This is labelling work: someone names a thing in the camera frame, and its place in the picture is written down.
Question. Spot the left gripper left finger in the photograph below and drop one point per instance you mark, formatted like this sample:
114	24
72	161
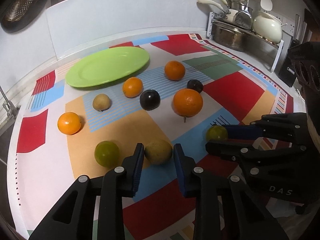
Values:
72	215

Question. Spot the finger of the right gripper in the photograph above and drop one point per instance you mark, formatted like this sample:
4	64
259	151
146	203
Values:
288	127
246	154

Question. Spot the black knife block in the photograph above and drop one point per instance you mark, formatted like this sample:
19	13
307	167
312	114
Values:
289	71

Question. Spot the steel pot under rack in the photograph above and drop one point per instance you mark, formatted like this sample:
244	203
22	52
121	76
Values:
230	37

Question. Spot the white dish rack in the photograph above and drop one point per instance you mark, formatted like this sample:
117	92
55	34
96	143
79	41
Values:
254	39

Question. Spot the white rice spoon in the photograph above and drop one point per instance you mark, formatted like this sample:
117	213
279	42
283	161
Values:
266	5

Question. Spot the cream ceramic pot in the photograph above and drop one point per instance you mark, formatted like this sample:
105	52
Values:
268	27

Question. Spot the steel skimmer ladle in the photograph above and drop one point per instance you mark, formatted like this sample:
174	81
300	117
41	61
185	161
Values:
243	18

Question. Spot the brown kiwi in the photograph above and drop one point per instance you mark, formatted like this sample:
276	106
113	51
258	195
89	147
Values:
158	152
101	102

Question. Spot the bronze perforated strainer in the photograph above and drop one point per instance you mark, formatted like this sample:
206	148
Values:
17	10

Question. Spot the colourful patterned table mat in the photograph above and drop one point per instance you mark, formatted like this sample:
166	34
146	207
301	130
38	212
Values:
47	161

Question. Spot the cream handled saucepan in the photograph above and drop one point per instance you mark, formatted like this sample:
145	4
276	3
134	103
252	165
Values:
229	8

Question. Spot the green lime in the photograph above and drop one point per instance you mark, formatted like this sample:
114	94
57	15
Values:
217	132
107	154

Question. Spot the chrome kitchen faucet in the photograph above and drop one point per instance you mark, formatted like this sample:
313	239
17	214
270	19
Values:
11	109

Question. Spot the large orange with stem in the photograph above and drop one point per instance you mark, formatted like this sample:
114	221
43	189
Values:
187	103

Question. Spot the green plate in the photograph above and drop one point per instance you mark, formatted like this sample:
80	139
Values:
106	66

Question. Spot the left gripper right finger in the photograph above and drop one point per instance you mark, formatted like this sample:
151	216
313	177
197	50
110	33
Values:
225	208

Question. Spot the dark plum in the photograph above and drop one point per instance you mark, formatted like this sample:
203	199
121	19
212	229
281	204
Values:
149	99
195	85

